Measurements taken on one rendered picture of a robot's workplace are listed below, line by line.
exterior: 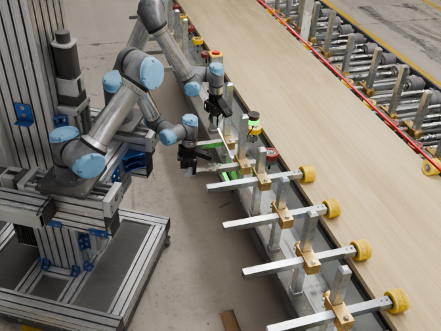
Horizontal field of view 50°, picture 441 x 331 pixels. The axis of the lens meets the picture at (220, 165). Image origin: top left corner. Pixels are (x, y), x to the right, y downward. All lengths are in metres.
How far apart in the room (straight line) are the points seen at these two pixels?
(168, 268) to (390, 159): 1.47
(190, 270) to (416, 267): 1.47
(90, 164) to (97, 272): 1.07
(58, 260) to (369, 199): 1.68
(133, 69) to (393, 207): 1.30
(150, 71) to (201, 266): 1.57
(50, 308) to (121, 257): 0.48
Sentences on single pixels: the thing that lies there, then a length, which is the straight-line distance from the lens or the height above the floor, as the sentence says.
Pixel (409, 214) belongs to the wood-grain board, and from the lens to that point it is 2.29.
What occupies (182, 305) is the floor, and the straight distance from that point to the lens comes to 2.88.
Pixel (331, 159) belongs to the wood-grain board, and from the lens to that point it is 2.49.
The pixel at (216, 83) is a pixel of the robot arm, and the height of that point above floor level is 1.22.
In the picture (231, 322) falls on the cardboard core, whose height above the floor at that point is 0.08.
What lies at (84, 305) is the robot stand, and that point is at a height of 0.21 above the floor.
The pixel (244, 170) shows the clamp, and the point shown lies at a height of 0.85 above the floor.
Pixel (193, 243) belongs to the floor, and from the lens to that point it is 3.19.
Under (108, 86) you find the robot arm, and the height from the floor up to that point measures 1.24.
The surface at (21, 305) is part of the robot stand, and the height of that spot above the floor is 0.23.
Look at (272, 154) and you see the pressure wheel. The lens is 2.45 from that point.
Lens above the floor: 2.33
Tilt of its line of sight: 37 degrees down
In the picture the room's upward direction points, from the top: 3 degrees clockwise
